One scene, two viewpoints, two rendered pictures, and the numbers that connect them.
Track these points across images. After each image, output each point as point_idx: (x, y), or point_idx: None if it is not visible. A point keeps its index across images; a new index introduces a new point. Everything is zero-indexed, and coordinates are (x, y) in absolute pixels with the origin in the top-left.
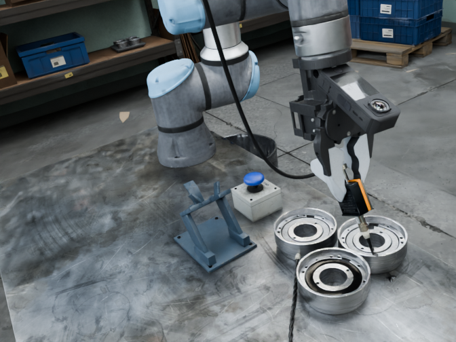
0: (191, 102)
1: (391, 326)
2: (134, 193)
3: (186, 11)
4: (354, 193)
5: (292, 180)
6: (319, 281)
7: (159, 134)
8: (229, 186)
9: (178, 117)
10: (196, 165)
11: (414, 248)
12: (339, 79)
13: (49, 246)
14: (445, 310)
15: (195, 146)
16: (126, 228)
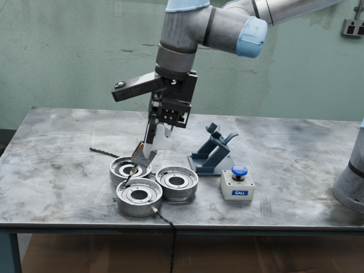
0: (359, 149)
1: (91, 182)
2: (304, 160)
3: None
4: (138, 144)
5: (259, 221)
6: (132, 166)
7: None
8: (279, 194)
9: (352, 151)
10: (331, 193)
11: (123, 221)
12: (150, 74)
13: (264, 128)
14: (76, 200)
15: (341, 182)
16: (259, 148)
